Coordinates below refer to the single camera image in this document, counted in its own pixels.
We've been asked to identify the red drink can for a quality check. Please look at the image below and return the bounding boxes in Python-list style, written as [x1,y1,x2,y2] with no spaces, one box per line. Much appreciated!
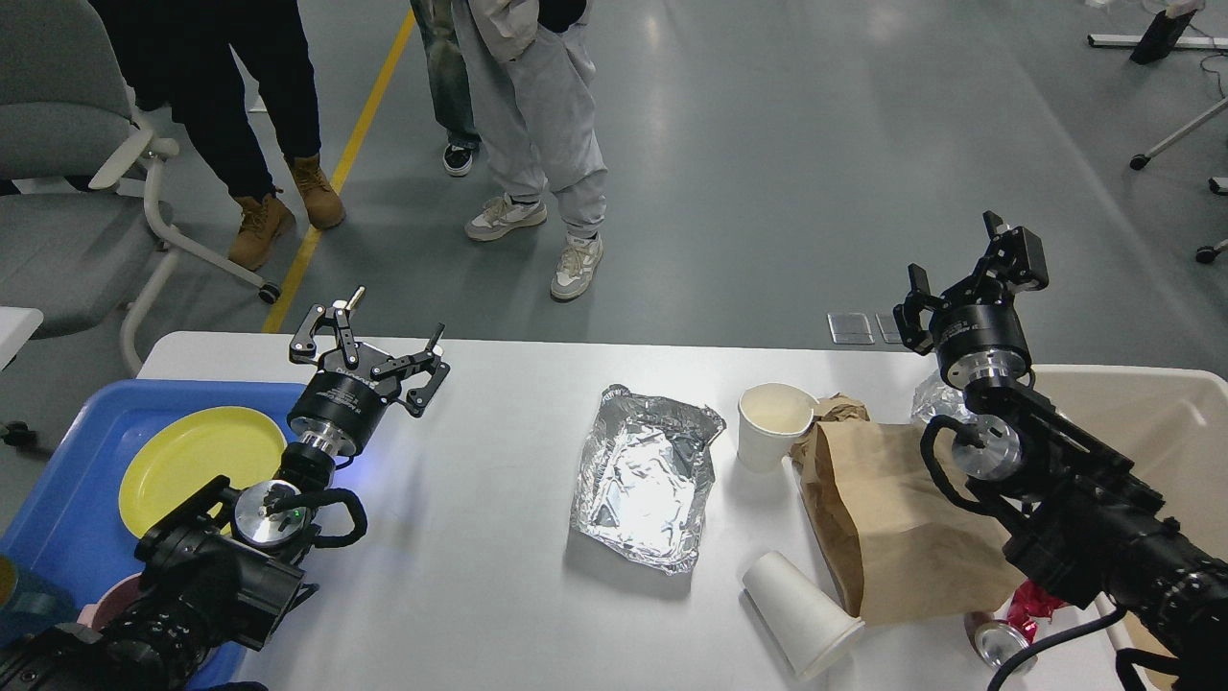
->
[963,579,1070,670]

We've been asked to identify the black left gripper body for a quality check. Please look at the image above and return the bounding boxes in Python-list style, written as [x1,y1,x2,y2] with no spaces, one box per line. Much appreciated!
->
[289,369,395,457]

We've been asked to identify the metal floor socket plate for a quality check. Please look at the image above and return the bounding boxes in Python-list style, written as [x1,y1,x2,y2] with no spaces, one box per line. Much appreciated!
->
[826,312,876,346]

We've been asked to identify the person faded jeans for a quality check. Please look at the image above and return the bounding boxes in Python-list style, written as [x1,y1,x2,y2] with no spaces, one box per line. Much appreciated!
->
[411,1,483,177]

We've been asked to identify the upright white paper cup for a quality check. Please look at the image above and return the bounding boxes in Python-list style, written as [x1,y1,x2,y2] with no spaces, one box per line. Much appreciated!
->
[737,382,817,471]

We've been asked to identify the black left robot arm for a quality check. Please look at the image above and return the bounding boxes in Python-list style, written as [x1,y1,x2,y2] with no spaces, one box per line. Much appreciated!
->
[2,288,449,690]

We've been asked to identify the brown paper bag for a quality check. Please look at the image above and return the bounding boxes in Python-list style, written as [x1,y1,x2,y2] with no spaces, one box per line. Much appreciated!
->
[792,394,1024,627]

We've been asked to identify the blue plastic tray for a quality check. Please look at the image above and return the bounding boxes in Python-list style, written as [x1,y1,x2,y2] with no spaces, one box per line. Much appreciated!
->
[0,379,313,691]

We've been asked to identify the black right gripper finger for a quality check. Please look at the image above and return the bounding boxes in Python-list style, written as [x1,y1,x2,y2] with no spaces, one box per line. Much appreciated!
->
[893,264,946,357]
[964,211,1050,306]

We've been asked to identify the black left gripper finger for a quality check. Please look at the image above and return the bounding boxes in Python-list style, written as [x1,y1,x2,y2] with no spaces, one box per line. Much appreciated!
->
[368,322,449,419]
[289,285,366,379]

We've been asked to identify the aluminium foil tray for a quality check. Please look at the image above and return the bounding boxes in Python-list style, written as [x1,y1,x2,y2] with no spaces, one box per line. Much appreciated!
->
[569,385,725,576]

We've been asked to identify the person grey sweatpants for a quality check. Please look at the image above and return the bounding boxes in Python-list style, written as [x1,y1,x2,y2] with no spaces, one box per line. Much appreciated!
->
[452,1,608,301]

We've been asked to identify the yellow plate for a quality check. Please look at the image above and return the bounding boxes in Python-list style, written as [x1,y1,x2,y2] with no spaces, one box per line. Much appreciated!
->
[118,406,289,538]

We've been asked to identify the lying white paper cup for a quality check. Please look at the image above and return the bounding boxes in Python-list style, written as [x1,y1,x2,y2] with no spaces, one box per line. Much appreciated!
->
[742,551,865,679]

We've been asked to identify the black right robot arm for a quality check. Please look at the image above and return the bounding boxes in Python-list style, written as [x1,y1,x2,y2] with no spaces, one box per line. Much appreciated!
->
[893,211,1227,690]

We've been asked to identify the grey office chair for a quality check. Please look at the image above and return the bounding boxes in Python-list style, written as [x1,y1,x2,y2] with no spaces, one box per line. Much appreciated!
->
[1,1,280,371]

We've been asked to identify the pink mug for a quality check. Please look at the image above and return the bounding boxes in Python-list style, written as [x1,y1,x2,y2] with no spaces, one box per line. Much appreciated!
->
[76,573,142,632]

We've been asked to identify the person black trousers brown boots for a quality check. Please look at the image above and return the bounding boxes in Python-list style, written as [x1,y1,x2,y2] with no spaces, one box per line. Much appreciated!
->
[93,1,345,271]

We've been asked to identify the crumpled foil wrap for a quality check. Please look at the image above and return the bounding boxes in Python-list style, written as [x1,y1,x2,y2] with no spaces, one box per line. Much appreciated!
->
[909,371,976,425]

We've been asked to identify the beige plastic bin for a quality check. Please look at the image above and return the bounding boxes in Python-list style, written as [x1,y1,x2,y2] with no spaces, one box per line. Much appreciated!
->
[1007,366,1227,690]

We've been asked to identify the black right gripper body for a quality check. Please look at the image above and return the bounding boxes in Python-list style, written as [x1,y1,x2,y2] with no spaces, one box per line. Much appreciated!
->
[930,299,1032,390]

